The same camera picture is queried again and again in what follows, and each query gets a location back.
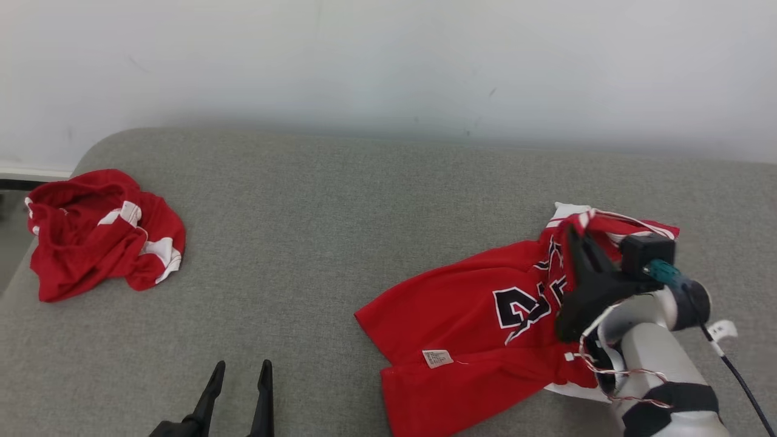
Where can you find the white wall baseboard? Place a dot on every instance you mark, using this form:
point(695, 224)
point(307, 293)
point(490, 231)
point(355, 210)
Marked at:
point(30, 172)

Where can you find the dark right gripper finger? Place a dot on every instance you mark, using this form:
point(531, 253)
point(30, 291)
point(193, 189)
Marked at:
point(575, 258)
point(596, 267)

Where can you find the red jersey with black numbers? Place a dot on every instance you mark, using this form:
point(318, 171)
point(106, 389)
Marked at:
point(461, 309)

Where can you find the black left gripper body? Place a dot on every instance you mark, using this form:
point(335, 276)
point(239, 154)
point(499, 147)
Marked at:
point(182, 430)

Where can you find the teal right camera connector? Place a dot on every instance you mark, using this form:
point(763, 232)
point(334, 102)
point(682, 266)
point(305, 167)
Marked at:
point(665, 273)

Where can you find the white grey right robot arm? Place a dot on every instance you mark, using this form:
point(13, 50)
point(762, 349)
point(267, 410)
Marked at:
point(649, 346)

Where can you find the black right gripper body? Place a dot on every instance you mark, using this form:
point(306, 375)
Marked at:
point(592, 300)

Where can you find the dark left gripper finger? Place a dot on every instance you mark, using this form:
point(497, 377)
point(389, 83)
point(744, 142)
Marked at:
point(211, 394)
point(264, 406)

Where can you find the red shorts with white panels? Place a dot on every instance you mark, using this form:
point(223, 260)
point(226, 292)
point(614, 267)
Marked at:
point(79, 261)

